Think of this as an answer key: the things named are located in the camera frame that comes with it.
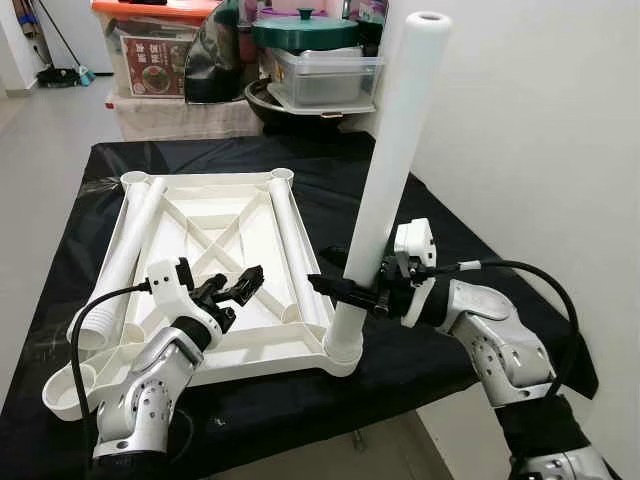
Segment white plastic children table top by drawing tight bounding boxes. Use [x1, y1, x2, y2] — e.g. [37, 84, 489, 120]
[42, 168, 366, 421]

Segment black tablecloth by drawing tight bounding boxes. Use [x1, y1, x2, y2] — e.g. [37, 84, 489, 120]
[0, 135, 601, 480]

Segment clear tape strip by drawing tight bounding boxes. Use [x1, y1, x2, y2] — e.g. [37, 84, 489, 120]
[82, 176, 127, 197]

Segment black wok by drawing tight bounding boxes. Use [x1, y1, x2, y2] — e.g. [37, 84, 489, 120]
[245, 80, 381, 136]

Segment beige cloth covered bench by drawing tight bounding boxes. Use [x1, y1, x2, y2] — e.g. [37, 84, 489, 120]
[108, 92, 263, 141]

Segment clear plastic container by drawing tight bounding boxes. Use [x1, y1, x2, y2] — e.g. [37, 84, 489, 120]
[268, 48, 386, 109]

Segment dark plastic bag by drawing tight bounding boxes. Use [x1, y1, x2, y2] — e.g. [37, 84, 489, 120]
[185, 0, 246, 104]

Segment green round pot lid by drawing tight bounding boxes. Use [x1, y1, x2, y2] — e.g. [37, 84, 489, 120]
[250, 8, 361, 51]

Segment floor mop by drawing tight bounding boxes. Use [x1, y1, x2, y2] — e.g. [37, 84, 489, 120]
[35, 0, 96, 89]

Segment clear storage box orange lid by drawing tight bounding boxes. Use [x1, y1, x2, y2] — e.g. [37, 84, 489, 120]
[92, 0, 216, 99]

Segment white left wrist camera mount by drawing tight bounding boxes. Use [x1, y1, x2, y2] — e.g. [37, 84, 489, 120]
[145, 256, 223, 336]

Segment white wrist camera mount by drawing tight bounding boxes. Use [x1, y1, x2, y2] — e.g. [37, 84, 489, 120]
[145, 256, 223, 336]
[393, 218, 439, 326]

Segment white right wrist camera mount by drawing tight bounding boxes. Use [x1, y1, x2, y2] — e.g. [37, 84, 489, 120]
[393, 218, 439, 326]

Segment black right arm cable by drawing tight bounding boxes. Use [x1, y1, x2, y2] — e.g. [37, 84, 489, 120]
[415, 258, 583, 411]

